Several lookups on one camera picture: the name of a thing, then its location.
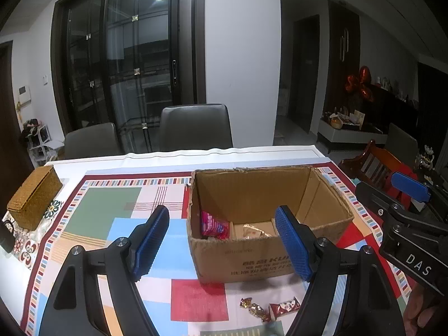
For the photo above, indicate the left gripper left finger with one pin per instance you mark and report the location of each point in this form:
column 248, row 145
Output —
column 145, row 241

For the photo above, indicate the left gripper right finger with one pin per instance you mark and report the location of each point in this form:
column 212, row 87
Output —
column 298, row 240

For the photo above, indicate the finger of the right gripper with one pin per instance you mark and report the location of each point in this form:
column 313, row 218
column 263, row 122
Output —
column 411, row 187
column 376, row 200

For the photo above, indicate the gold fortune biscuits packet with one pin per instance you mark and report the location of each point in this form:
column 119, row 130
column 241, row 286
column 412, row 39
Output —
column 250, row 231

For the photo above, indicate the pink snack packet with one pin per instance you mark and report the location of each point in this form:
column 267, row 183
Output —
column 212, row 227

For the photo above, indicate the person's right hand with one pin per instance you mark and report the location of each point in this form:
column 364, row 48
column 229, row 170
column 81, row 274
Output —
column 425, row 313

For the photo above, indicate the red wooden chair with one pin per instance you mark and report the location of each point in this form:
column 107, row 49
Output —
column 376, row 166

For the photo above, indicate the red white snack packet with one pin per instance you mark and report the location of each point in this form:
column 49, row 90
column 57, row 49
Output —
column 283, row 308

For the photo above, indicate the gold red wrapped candy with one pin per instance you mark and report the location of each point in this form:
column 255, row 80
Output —
column 255, row 309

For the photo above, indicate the white low cabinet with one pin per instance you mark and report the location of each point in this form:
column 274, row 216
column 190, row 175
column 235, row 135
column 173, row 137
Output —
column 341, row 139

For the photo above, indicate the brown cardboard box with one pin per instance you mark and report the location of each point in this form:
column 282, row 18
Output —
column 251, row 196

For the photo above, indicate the grey dining chair left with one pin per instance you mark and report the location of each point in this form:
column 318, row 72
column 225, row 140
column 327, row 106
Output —
column 94, row 141

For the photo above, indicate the woven wicker box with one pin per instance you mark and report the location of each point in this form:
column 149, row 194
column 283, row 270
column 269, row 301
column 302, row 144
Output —
column 33, row 197

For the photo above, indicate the red foil balloon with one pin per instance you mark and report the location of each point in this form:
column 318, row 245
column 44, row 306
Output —
column 360, row 83

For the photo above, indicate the small black object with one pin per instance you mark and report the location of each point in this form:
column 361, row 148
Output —
column 7, row 237

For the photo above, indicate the white shelf with clutter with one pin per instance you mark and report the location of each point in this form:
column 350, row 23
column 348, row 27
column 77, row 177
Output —
column 36, row 139

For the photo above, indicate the black glass sliding door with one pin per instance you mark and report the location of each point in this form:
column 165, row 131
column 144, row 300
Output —
column 122, row 62

